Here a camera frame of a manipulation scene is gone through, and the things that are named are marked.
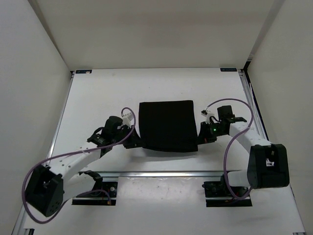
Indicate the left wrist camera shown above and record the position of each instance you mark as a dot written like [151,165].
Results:
[127,119]

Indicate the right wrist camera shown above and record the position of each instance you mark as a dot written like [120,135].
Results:
[207,114]

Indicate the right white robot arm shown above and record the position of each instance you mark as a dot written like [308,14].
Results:
[267,163]

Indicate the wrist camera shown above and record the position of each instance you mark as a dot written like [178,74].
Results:
[207,114]
[127,119]

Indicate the black skirt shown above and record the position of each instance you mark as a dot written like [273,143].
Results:
[168,126]

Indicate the left blue label sticker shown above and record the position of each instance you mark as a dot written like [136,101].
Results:
[83,71]

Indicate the blue label sticker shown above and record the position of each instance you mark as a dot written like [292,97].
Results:
[228,69]
[83,71]

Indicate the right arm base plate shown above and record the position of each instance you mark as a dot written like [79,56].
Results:
[217,195]

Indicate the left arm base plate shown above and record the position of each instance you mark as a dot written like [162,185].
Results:
[102,195]

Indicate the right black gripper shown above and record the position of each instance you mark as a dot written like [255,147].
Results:
[204,136]

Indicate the right blue label sticker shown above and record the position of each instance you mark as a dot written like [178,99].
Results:
[228,69]

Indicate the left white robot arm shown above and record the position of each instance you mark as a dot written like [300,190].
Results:
[50,183]

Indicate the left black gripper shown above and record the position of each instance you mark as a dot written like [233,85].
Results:
[134,141]

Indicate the front aluminium rail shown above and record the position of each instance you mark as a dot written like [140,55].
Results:
[159,174]

